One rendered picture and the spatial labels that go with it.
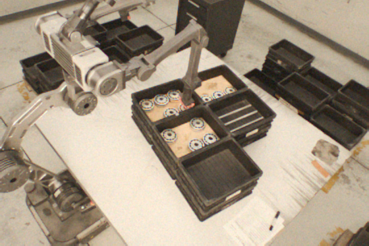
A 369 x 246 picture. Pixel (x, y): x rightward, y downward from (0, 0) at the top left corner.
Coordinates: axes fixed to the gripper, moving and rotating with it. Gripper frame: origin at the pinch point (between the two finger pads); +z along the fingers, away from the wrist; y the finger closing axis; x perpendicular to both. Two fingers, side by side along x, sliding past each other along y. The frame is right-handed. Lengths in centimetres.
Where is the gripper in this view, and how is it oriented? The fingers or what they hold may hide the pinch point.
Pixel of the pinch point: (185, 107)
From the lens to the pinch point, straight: 220.1
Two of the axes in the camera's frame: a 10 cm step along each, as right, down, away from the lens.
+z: -1.1, 7.0, 7.0
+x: -8.9, 2.5, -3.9
